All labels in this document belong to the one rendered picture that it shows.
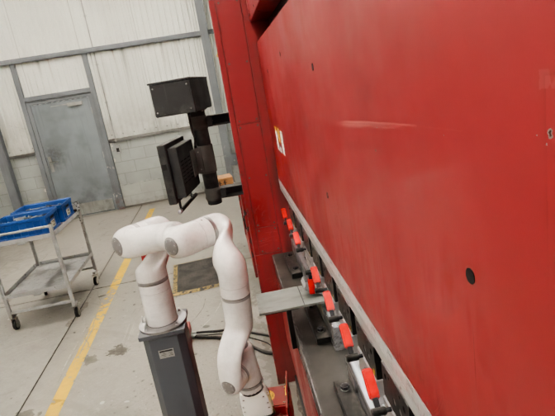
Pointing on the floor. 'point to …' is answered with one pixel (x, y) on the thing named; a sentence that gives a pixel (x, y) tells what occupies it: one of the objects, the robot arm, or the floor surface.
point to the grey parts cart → (49, 270)
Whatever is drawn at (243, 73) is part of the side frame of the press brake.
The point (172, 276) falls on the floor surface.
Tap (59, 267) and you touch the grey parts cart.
